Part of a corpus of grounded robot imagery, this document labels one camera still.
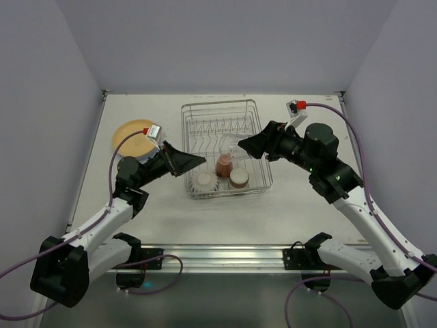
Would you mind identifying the yellow plate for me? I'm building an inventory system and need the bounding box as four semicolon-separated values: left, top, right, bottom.
112;119;162;158

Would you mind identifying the clear glass tumbler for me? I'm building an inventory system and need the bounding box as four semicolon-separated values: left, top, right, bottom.
218;133;252;162

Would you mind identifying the pink mug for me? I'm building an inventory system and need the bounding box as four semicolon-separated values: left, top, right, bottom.
215;154;234;178

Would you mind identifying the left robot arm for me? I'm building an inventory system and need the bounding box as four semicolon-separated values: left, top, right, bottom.
30;142;206;308

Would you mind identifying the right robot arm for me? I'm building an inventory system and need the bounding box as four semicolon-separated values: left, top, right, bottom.
238;121;436;310

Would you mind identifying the white striped bowl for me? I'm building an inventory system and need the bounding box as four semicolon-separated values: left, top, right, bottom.
189;170;219;194

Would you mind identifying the white brown cup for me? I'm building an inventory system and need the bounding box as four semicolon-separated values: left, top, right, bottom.
229;167;250;189

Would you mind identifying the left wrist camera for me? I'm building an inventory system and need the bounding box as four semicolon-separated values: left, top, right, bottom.
143;124;162;149

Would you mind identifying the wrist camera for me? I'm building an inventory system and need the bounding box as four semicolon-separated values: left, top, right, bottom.
143;124;162;149
285;100;308;130

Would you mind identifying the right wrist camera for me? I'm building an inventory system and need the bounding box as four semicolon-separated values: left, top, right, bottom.
285;100;308;130

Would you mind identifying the wire dish rack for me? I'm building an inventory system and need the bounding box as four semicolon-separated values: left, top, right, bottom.
181;99;273;199

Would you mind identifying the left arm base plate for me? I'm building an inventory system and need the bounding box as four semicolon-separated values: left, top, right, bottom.
115;247;164;271

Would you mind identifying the aluminium mounting rail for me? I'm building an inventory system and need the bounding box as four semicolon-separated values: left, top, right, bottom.
118;245;341;273

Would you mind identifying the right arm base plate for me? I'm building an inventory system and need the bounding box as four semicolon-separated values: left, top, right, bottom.
282;248;327;271

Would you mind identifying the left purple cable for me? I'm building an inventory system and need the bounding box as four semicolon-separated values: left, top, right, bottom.
0;126;184;320

